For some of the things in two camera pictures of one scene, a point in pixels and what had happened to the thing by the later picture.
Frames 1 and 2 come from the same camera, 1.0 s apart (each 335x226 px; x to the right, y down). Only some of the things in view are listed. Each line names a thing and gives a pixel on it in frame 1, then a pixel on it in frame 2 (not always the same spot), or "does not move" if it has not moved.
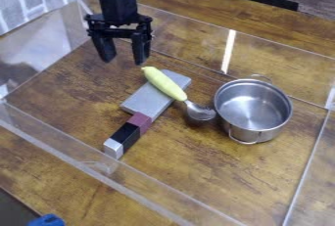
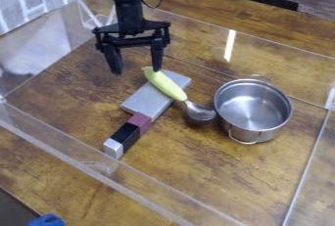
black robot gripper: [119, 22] to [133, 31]
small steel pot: [252, 107] does not move
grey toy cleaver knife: [145, 105] does not move
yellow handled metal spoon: [197, 113] does not move
